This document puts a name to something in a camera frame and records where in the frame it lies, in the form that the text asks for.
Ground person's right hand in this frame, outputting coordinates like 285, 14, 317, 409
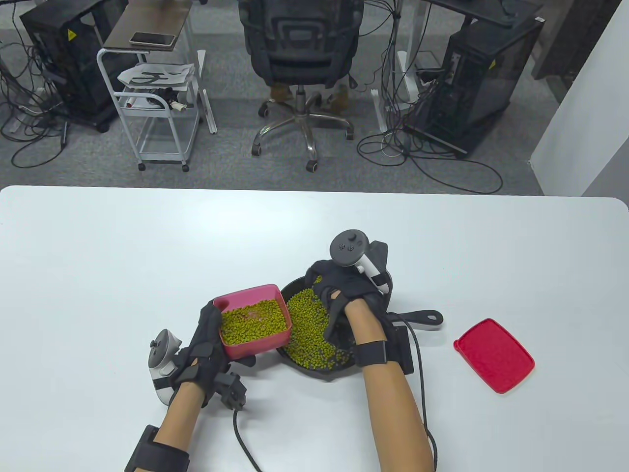
306, 260, 394, 341

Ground person's left hand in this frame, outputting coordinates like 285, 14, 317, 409
170, 300, 256, 409

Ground red plastic container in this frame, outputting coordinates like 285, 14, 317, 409
213, 283, 293, 360

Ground pile of green mung beans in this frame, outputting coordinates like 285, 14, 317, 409
220, 274, 358, 370

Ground black cast iron frying pan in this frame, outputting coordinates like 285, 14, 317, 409
278, 275, 444, 383

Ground red container lid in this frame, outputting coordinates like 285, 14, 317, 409
454, 318, 536, 394

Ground person's left forearm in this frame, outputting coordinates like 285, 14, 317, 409
147, 381, 204, 472

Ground person's right forearm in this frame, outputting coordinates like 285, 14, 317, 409
344, 300, 435, 472

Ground white and grey controller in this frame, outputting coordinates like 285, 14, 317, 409
148, 328, 182, 406
330, 229, 394, 295

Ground white rolling cart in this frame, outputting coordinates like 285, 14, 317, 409
97, 47, 203, 173

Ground white table leg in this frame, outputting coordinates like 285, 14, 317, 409
197, 49, 218, 134

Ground black computer tower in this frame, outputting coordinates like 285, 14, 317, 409
404, 17, 545, 159
20, 0, 129, 133

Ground white plastic device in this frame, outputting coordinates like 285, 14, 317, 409
125, 94, 188, 112

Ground black mesh office chair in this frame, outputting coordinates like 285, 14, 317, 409
237, 0, 365, 173

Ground white printed paper sheets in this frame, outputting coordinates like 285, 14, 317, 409
118, 62, 196, 90

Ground black smartphone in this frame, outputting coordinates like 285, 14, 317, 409
130, 32, 176, 48

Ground black desk top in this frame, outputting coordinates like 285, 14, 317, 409
425, 0, 521, 28

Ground brown wooden side table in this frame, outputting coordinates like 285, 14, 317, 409
103, 0, 193, 52

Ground black forearm strap pack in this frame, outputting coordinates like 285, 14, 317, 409
124, 425, 191, 472
354, 324, 415, 377

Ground black cable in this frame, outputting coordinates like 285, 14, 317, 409
232, 408, 261, 472
391, 317, 439, 472

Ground tangle of black floor cables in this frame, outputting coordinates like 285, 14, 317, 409
356, 64, 504, 195
0, 29, 69, 169

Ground white desk frame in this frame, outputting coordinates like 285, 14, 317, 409
372, 0, 428, 133

